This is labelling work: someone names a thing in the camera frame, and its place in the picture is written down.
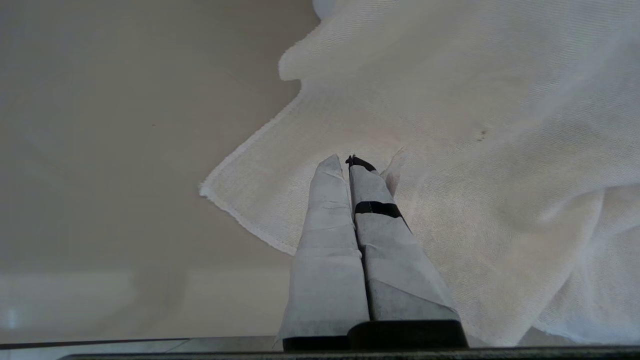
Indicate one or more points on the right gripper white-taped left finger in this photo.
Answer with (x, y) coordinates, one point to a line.
(327, 250)

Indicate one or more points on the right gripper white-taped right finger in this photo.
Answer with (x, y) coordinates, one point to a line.
(395, 265)

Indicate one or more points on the white cotton cloth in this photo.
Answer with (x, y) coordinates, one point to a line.
(475, 125)

